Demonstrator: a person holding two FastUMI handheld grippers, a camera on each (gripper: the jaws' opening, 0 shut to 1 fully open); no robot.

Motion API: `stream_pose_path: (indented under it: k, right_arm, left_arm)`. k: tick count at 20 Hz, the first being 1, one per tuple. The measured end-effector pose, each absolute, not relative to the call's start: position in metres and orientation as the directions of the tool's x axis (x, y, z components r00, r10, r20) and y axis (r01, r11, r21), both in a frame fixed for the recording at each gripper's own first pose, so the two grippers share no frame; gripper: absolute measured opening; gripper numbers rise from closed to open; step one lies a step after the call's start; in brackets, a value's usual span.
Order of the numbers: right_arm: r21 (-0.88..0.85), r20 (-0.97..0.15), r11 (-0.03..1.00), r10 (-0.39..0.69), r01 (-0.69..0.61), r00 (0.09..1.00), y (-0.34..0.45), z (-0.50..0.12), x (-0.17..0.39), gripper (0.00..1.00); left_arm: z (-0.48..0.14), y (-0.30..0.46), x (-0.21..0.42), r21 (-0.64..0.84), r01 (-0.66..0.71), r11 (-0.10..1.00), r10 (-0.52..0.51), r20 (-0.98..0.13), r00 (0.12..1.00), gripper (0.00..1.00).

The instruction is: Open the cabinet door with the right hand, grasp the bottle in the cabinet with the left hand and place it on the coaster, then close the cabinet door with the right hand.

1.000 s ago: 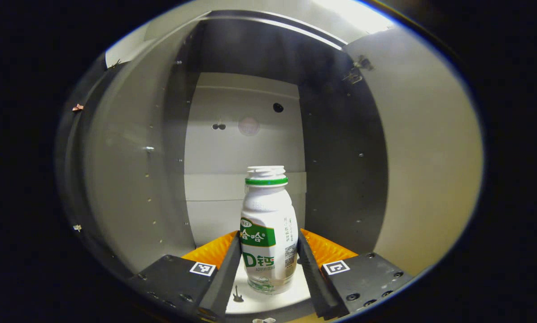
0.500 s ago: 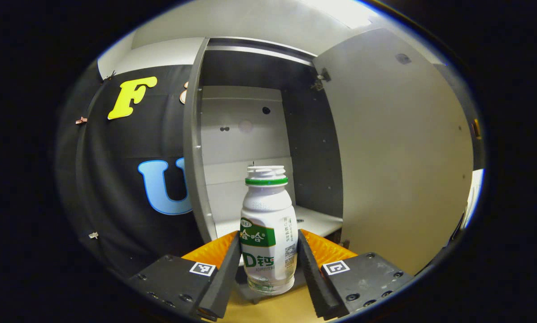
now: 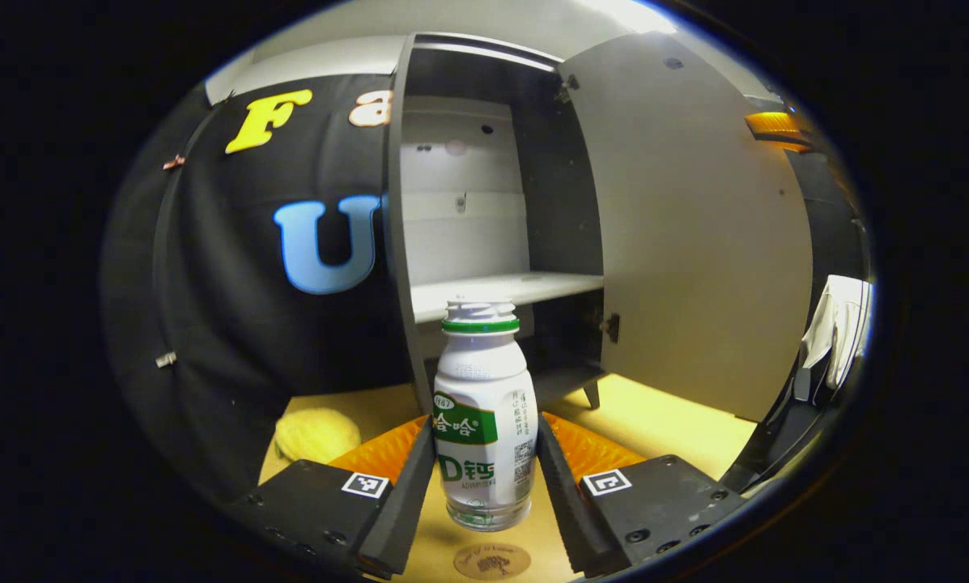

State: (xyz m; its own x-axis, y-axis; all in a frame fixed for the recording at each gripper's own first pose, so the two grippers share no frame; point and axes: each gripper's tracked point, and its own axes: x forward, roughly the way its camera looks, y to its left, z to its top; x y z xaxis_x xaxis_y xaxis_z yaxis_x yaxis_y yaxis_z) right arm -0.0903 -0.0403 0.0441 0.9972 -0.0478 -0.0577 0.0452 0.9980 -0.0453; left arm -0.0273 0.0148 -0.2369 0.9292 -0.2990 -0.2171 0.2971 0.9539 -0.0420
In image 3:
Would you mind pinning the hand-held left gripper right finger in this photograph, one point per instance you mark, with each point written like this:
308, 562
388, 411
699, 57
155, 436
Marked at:
565, 502

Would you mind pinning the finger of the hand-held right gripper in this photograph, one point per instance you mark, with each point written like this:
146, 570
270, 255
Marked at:
775, 125

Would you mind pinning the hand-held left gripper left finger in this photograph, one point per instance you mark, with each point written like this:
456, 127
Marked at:
403, 502

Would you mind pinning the round wooden coaster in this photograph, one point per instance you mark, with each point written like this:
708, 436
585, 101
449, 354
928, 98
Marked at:
492, 560

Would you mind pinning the grey cabinet door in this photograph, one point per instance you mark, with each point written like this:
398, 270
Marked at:
694, 227

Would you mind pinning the white bottle green label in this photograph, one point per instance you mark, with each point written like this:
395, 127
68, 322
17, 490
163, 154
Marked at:
484, 380

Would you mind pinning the dark grey cabinet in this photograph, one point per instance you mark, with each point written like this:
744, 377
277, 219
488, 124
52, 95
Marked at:
557, 202

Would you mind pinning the cabinet door hinge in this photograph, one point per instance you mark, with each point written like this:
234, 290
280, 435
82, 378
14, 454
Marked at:
567, 86
611, 327

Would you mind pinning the white cabinet shelf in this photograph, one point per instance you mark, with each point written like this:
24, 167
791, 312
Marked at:
500, 287

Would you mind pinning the yellow round pad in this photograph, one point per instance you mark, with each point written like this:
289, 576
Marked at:
318, 433

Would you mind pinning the ceiling light panel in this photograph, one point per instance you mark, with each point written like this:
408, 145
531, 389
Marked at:
630, 14

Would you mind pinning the black backdrop cloth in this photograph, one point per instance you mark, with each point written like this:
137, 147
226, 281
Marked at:
233, 324

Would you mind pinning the white cloth clip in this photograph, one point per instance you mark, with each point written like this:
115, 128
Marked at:
166, 359

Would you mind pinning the red cloth clip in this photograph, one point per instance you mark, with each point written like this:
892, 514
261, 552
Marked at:
174, 162

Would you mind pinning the black cloth clip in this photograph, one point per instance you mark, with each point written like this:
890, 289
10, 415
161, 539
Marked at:
225, 99

